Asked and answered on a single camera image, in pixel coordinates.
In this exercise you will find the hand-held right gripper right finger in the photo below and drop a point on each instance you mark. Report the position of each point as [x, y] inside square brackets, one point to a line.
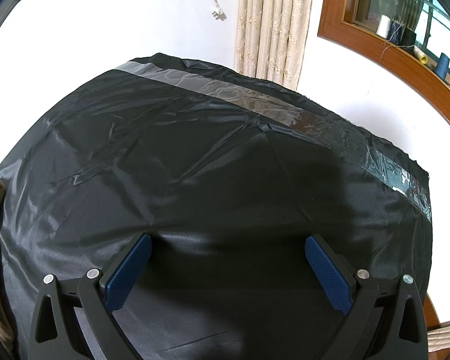
[328, 277]

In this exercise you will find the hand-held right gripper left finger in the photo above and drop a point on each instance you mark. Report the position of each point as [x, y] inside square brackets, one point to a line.
[129, 270]

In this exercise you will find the beige striped cloth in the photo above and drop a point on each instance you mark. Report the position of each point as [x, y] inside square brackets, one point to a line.
[444, 341]

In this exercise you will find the black table cover cloth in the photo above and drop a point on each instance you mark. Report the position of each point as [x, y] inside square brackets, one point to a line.
[210, 157]

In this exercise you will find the clear tape strip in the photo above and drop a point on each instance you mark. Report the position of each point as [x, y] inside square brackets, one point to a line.
[247, 97]

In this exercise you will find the yellow thread spool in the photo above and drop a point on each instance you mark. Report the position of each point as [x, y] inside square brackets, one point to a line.
[422, 55]

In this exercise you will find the black thread spool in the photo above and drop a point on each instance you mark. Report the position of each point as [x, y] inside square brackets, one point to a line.
[408, 39]

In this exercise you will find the dark blue thread spool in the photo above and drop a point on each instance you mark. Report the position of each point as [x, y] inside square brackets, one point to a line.
[395, 32]

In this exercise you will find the beige patterned curtain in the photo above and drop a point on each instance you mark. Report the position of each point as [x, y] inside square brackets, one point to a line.
[273, 26]

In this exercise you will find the white thread spool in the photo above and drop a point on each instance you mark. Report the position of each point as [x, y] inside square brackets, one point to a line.
[383, 26]

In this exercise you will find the brown wooden window frame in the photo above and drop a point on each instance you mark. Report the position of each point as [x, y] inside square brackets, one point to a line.
[335, 15]

